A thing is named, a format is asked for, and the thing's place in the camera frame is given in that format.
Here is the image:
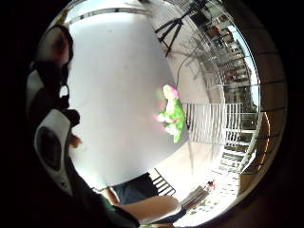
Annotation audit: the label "black tripod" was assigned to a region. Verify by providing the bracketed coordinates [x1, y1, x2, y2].
[154, 6, 203, 59]

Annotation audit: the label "background buildings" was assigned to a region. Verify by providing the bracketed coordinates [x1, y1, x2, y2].
[202, 24, 260, 110]

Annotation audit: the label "grey metal balcony railing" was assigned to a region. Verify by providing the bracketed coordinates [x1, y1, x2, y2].
[151, 0, 251, 96]

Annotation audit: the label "thin dark cable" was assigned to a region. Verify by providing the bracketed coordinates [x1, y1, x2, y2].
[175, 55, 193, 90]

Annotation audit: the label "white slatted railing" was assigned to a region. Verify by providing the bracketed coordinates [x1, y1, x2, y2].
[181, 102, 261, 150]

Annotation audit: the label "black slatted chair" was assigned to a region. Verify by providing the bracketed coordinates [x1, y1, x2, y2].
[151, 168, 177, 197]

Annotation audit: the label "green and pink soft toy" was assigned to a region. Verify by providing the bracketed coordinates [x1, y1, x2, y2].
[155, 84, 186, 144]

